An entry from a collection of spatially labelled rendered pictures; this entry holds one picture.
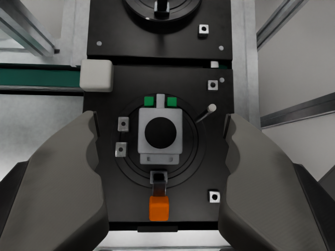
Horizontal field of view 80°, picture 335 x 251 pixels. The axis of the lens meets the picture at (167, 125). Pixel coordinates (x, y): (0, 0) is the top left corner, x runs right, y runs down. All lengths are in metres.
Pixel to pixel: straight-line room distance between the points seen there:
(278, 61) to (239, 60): 0.17
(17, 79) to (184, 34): 0.29
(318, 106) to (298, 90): 0.24
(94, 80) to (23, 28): 0.10
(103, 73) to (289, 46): 0.42
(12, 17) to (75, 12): 0.13
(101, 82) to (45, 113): 0.14
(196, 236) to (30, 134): 0.33
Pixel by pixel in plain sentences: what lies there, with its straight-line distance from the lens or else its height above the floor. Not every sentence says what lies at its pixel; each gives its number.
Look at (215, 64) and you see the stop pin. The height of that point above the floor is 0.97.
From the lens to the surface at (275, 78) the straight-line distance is 0.52.
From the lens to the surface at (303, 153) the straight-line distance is 0.53.
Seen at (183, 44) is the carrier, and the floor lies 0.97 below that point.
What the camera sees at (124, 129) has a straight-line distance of 0.28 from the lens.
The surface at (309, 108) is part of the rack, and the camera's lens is 0.32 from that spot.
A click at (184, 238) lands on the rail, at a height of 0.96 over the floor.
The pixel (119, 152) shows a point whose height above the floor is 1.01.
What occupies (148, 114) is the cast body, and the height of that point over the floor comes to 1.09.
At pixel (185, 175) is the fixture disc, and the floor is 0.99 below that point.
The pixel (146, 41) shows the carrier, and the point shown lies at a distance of 0.36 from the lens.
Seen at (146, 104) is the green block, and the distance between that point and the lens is 0.25.
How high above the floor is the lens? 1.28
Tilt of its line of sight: 82 degrees down
